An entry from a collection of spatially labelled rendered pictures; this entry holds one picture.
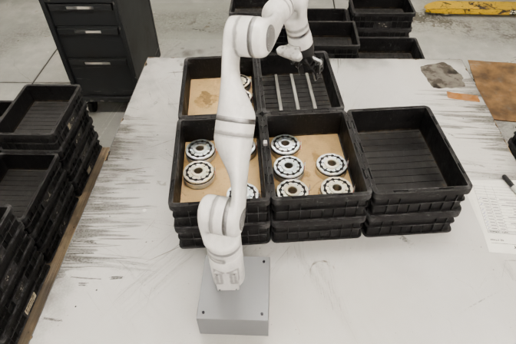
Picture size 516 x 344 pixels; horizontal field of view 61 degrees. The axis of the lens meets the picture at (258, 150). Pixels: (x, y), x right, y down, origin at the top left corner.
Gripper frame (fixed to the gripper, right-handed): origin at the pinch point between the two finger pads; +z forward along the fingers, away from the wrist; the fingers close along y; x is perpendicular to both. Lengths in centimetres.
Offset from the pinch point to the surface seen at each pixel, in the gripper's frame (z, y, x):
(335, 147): 22.5, -14.2, 10.1
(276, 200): 1.3, -18.6, 44.0
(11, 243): 22, 72, 107
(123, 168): 17, 50, 60
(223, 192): 9.0, 2.4, 48.5
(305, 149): 19.8, -6.4, 17.0
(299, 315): 19, -37, 65
